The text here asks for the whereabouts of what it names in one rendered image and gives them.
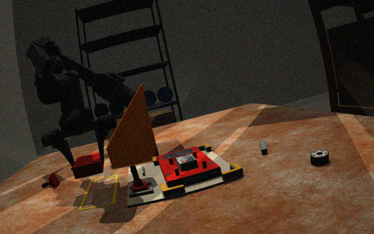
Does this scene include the black toy tyre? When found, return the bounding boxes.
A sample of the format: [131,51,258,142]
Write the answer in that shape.
[311,150,329,166]

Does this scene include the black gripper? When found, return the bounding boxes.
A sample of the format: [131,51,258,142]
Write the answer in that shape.
[41,97,117,166]

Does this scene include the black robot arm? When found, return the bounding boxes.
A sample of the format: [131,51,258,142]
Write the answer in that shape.
[26,37,137,137]

